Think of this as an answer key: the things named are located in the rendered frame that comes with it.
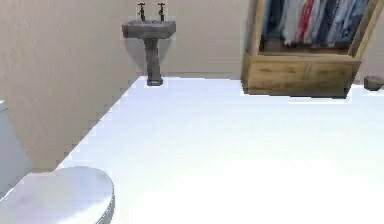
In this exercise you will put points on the white toilet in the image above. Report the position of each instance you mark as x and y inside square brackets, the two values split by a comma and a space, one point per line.
[60, 196]

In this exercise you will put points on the dark sink tap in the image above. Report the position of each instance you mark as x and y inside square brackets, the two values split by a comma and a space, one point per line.
[142, 11]
[162, 11]

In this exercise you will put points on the wooden wardrobe with clothes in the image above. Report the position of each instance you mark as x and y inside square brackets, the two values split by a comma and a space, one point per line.
[300, 73]

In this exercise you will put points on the small grey round object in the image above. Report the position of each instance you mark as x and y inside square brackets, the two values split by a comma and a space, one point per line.
[373, 82]

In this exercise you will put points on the grey pedestal sink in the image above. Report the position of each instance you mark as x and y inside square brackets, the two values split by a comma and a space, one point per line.
[151, 31]

